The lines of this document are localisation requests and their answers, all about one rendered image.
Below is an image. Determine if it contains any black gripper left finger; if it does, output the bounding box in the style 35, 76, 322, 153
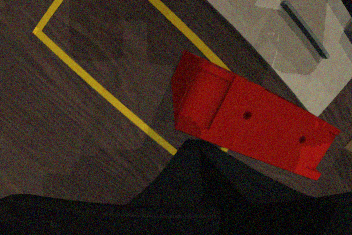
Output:
0, 139, 221, 235

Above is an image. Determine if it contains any yellow rectangular outline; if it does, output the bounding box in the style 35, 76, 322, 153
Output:
32, 0, 232, 155

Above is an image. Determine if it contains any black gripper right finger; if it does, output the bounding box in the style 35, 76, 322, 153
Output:
196, 140, 352, 235

